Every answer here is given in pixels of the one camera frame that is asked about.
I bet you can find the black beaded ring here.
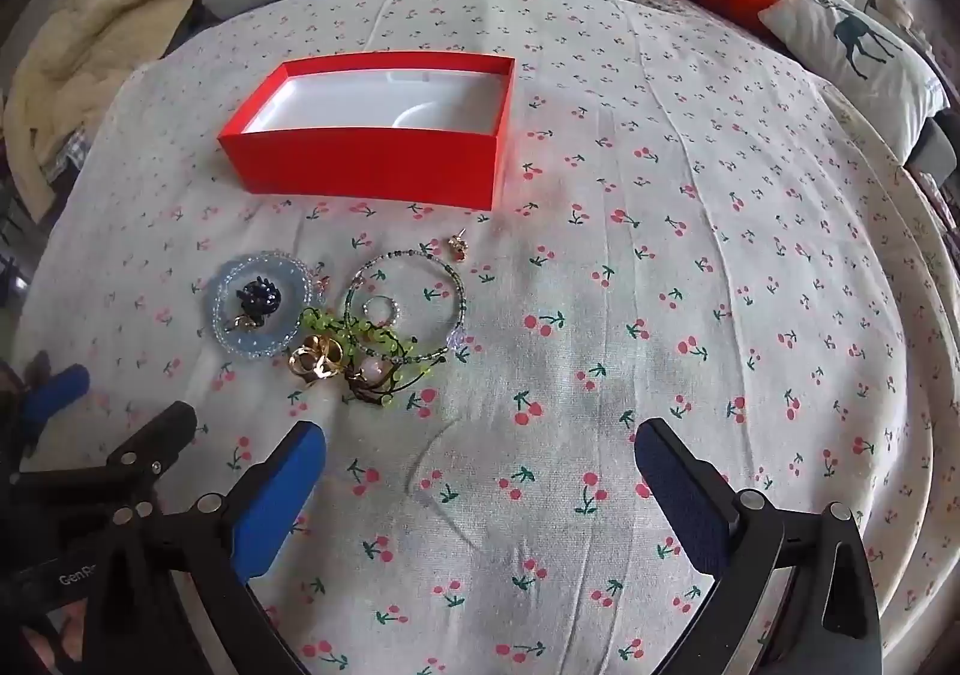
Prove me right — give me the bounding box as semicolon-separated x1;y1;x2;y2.
229;277;282;331

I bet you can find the gold rings and green bracelet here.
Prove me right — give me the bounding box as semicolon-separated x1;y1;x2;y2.
300;304;443;410

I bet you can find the thin grey-green beaded bracelet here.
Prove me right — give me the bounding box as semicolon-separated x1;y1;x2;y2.
343;247;472;365

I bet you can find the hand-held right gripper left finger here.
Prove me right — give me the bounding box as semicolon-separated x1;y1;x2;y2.
90;420;329;675

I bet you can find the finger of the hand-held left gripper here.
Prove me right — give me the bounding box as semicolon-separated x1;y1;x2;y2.
11;401;197;503
15;356;91;425

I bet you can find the cherry print bedsheet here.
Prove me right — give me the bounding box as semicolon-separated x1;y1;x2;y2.
11;0;960;675

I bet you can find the beige fleece blanket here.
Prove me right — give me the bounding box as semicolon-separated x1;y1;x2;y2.
4;0;252;222

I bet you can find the red cardboard box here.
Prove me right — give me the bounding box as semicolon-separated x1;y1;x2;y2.
217;50;518;212

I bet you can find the grey chair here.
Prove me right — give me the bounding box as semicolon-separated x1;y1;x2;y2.
907;116;960;173

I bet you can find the floral quilted cloth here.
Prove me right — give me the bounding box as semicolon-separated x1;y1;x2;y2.
907;165;960;248

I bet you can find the pink bead cord bracelet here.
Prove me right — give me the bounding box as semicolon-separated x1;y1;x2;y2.
343;356;410;406

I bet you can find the light blue bead bracelet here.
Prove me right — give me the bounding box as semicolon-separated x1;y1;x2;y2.
210;253;322;357

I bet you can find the white deer print pillow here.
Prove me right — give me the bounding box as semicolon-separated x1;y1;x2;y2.
757;0;946;155

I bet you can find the plaid cloth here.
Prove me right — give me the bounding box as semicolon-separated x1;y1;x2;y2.
30;127;95;188

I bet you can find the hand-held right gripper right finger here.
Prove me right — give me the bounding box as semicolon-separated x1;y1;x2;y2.
634;418;884;675

